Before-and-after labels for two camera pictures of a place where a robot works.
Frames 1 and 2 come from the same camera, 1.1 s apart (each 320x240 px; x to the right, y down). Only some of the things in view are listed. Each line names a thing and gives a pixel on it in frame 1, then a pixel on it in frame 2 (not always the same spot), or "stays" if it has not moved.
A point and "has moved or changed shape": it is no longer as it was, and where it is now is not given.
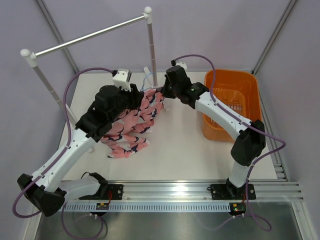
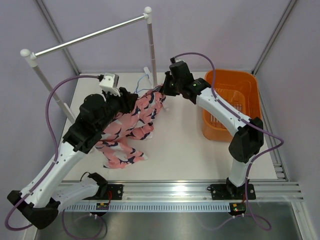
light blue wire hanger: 142,89 has moved or changed shape
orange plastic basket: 237,92 stays
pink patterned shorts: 128,133 has moved or changed shape
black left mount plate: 114,192 stays
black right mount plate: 227,192 stays
